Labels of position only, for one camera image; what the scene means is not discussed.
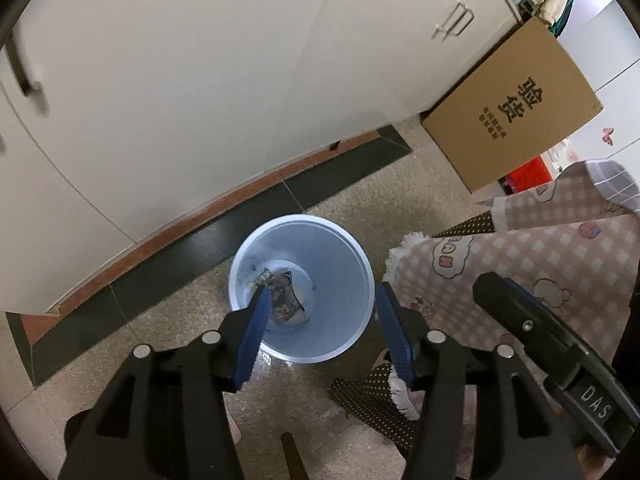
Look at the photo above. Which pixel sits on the butterfly wall sticker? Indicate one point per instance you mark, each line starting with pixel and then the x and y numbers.
pixel 607 135

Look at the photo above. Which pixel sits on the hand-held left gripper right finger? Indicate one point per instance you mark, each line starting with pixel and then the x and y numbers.
pixel 395 340

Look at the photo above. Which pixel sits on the blue plastic trash bin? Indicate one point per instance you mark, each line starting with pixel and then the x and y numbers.
pixel 325 270

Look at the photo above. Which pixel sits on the red plastic container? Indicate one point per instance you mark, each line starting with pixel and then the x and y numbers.
pixel 527 175

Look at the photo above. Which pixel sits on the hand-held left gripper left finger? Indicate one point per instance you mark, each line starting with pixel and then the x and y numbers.
pixel 252 332

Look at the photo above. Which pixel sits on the pink slipper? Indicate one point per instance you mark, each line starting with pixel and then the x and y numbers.
pixel 233 425

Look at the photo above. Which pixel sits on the brown dotted cloth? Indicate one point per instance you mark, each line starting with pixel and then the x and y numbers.
pixel 370 400

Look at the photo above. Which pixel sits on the crumpled silver wrapper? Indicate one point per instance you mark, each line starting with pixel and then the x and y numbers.
pixel 285 305

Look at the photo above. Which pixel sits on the pink checked tablecloth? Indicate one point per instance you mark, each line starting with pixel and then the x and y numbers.
pixel 550 250

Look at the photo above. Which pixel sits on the white cabinet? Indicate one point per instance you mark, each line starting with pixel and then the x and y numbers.
pixel 200 85

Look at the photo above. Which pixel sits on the wooden chair leg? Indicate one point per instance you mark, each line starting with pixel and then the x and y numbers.
pixel 295 460

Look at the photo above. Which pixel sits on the brown cardboard box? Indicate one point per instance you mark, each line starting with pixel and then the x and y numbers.
pixel 515 110

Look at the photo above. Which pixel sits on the grey grid cloth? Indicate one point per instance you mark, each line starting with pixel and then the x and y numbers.
pixel 615 182

